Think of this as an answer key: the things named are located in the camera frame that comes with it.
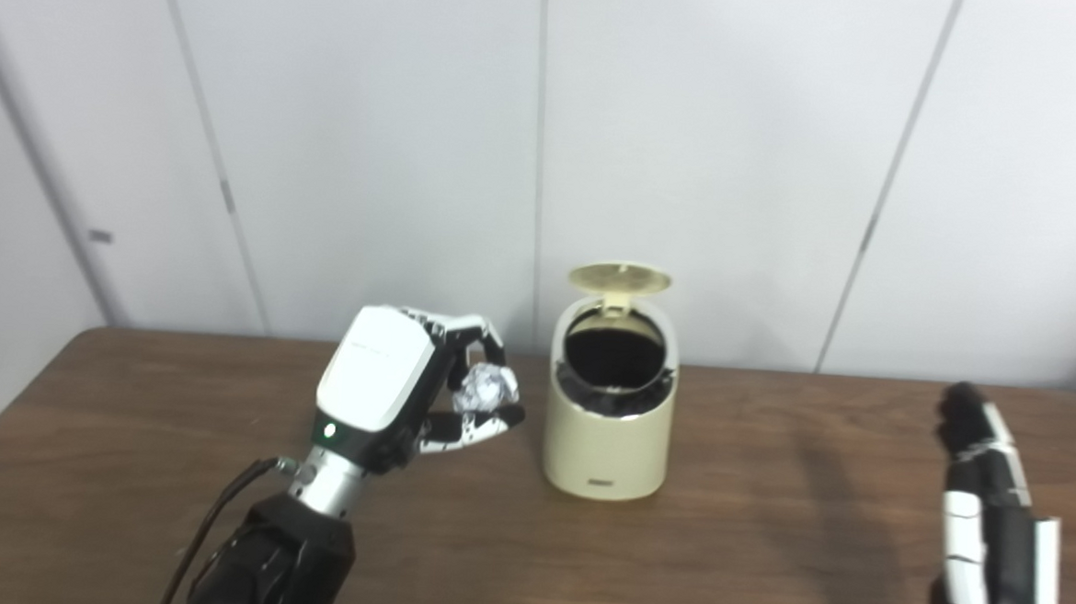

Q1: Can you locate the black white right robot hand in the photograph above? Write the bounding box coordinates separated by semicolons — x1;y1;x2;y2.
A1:
923;381;1070;604

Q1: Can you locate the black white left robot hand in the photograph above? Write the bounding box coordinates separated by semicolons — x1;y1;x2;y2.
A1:
311;302;532;483

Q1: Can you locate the white paper ball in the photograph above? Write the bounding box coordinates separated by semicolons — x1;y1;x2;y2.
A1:
455;362;521;416

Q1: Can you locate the cream-colored bin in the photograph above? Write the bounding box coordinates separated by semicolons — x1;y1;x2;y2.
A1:
542;258;686;505

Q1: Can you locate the round cream bin lid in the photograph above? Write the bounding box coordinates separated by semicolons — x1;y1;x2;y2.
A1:
565;259;673;319

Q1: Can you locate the black bin liner bag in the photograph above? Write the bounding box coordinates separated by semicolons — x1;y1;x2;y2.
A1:
553;305;679;420

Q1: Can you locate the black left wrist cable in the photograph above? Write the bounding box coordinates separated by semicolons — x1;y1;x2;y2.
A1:
156;451;303;604

